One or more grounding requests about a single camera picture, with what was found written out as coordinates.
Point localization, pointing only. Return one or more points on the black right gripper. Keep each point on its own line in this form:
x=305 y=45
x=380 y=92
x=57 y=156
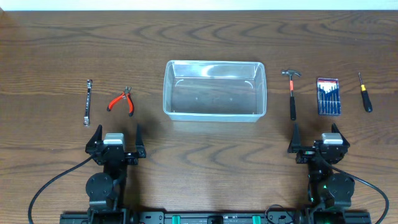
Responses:
x=306 y=152

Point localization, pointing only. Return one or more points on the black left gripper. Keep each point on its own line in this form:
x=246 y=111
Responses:
x=115 y=152

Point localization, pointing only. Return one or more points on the blue precision screwdriver set case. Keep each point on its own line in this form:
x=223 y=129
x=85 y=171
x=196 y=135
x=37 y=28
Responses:
x=328 y=97

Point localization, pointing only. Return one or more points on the claw hammer orange black handle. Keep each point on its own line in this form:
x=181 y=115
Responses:
x=291 y=73

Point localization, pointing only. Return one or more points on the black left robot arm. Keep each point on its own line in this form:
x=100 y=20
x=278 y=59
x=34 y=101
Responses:
x=106 y=189

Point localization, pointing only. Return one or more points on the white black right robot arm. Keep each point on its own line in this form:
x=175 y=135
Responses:
x=328 y=192

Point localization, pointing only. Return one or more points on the clear plastic container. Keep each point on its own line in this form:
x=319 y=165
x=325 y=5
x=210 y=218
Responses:
x=215 y=91

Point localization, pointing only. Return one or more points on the silver combination wrench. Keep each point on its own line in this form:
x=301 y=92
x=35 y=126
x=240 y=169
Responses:
x=89 y=84

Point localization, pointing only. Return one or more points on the black yellow screwdriver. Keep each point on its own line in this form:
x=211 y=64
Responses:
x=365 y=96

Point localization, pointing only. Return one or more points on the red handled cutting pliers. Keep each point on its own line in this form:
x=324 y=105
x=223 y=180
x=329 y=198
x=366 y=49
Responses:
x=125 y=94

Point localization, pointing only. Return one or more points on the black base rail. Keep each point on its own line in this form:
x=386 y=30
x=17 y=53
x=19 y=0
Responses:
x=272 y=216

